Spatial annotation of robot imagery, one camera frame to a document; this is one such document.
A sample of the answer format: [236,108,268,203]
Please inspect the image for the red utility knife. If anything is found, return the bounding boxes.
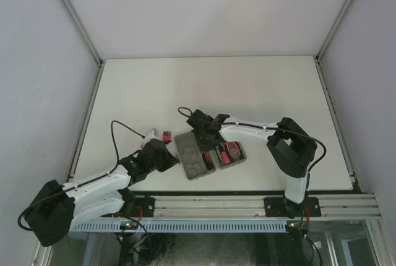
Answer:
[202,152,213,169]

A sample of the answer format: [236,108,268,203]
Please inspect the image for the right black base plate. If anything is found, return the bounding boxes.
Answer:
[264,196,322,218]

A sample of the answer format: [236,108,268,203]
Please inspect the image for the right aluminium frame post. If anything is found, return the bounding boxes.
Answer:
[314,0,355,173]

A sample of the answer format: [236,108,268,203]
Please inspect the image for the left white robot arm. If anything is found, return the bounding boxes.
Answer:
[18,139,179,247]

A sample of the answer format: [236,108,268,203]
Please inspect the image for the blue slotted cable duct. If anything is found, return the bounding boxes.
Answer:
[71,218,287,233]

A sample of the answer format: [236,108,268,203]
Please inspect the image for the black camera cable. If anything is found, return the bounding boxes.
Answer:
[177,106,327,192]
[17,119,146,233]

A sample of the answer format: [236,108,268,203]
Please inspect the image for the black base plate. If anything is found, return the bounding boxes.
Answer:
[264,196,322,218]
[119,196,155,218]

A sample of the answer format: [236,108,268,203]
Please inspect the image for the red black screwdriver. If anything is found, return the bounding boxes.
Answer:
[215,147,225,166]

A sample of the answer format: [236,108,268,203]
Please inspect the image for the left black camera cable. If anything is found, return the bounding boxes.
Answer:
[17,119,146,233]

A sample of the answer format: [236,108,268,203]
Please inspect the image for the aluminium mounting rail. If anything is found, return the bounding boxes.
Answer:
[61,194,381,219]

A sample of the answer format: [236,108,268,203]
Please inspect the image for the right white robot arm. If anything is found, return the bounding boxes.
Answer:
[187,109,327,216]

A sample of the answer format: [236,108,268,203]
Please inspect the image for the right black camera cable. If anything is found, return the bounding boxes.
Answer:
[177,106,327,192]

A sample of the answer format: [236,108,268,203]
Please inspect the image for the left aluminium frame post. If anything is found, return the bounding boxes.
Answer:
[43,0,105,152]

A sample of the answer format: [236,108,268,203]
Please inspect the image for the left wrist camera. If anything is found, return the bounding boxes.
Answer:
[141,129,159,149]

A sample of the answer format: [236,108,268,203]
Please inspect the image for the red hex key set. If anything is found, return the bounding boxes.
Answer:
[162,131,172,144]

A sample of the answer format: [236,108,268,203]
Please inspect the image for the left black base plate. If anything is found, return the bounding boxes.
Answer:
[119,196,155,218]

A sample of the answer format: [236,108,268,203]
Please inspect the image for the grey plastic tool case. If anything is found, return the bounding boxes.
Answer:
[173,132,246,180]

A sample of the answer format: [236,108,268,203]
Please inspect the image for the red handled pliers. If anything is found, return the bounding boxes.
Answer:
[222,142,243,165]

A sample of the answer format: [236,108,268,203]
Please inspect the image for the aluminium frame post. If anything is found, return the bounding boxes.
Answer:
[43,0,105,152]
[314,0,355,173]

